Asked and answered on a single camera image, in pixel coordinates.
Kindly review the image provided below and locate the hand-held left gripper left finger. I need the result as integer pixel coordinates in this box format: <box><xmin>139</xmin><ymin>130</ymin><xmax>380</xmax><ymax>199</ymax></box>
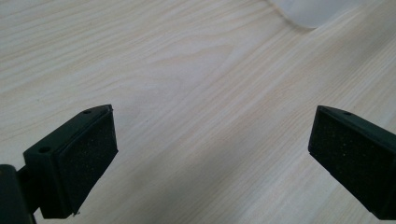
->
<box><xmin>22</xmin><ymin>104</ymin><xmax>120</xmax><ymax>219</ymax></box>

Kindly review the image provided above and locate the white translucent plastic bag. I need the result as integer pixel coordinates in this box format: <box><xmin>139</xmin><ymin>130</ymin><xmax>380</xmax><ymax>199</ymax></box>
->
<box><xmin>268</xmin><ymin>0</ymin><xmax>372</xmax><ymax>30</ymax></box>

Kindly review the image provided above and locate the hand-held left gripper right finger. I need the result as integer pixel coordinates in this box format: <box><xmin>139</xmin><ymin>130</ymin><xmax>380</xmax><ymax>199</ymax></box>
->
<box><xmin>307</xmin><ymin>105</ymin><xmax>396</xmax><ymax>221</ymax></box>

